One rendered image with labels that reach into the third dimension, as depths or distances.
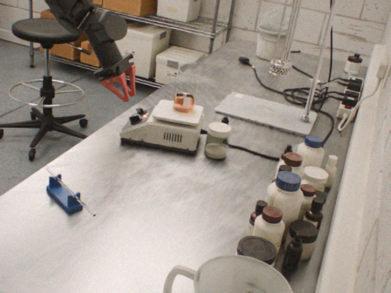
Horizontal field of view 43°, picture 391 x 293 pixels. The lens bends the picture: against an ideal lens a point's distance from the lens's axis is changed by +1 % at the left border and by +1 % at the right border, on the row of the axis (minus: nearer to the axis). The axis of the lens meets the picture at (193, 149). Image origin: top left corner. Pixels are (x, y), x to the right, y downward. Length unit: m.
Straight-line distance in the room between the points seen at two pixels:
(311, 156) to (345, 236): 0.34
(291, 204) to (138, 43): 2.71
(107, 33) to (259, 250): 0.59
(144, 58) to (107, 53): 2.34
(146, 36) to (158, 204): 2.53
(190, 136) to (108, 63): 0.27
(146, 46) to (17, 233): 2.68
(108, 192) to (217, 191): 0.25
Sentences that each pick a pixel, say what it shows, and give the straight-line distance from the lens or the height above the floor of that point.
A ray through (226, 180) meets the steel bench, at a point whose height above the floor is 0.75.
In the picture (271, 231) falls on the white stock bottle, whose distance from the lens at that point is 0.92.
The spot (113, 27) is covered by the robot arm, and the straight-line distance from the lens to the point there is 1.16.
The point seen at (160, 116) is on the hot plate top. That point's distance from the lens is 1.25.
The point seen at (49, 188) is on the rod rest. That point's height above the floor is 0.76.
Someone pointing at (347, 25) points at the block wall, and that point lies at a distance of 3.57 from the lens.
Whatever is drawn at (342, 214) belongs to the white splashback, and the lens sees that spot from 0.97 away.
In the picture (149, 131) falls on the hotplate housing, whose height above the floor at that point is 0.80.
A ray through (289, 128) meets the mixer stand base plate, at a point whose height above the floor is 0.76.
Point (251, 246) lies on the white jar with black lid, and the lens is 0.87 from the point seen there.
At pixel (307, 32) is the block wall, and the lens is 3.60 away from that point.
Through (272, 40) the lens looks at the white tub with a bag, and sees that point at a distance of 2.16.
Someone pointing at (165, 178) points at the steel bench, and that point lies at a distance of 1.16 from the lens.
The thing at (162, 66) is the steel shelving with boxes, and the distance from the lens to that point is 3.49.
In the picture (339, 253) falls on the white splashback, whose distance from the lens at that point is 0.86.
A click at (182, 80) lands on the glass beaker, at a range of 1.31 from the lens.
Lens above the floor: 1.34
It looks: 27 degrees down
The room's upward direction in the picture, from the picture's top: 8 degrees clockwise
